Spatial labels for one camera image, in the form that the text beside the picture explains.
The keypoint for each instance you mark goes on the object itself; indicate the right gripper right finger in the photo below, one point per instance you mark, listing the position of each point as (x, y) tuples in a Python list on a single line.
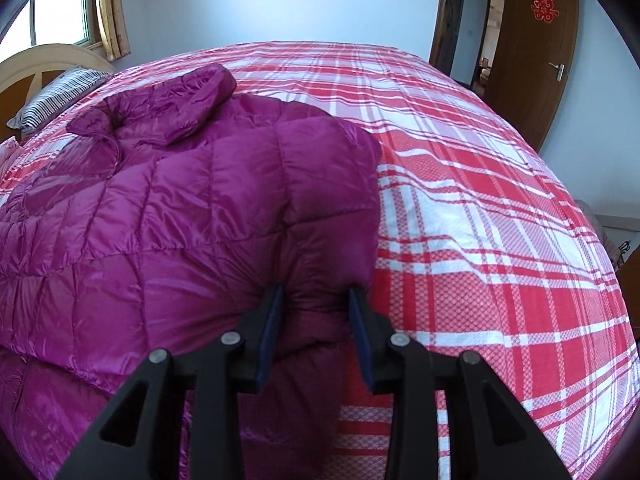
[(491, 435)]

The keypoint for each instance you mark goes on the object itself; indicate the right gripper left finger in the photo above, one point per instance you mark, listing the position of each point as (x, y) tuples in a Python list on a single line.
[(189, 402)]

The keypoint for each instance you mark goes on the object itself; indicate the magenta quilted down jacket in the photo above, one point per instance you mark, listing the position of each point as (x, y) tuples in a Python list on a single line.
[(167, 216)]

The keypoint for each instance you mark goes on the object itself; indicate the red white plaid bed cover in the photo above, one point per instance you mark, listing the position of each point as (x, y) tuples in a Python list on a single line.
[(480, 246)]

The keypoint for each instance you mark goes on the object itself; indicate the pink floral folded quilt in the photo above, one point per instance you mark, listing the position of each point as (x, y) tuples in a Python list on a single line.
[(9, 150)]

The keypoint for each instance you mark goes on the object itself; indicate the striped pillow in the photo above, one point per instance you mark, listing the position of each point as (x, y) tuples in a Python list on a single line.
[(55, 98)]

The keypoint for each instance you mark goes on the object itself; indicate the cream wooden headboard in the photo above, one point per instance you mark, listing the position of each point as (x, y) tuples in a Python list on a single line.
[(24, 74)]

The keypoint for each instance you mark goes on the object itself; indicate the brown wooden door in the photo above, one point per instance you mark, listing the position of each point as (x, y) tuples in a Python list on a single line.
[(522, 88)]

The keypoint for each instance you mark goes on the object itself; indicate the red double happiness decoration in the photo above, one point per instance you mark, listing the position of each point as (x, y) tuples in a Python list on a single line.
[(544, 10)]

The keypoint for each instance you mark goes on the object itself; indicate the yellow curtain right panel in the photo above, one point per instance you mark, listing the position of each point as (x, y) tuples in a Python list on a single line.
[(112, 27)]

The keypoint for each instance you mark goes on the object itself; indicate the silver door handle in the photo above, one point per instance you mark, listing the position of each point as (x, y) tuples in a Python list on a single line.
[(559, 70)]

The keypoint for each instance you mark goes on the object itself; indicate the window with frame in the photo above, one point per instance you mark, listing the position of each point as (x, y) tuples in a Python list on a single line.
[(52, 22)]

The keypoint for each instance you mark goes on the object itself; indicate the dark door frame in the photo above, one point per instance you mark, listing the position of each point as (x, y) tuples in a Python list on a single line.
[(466, 39)]

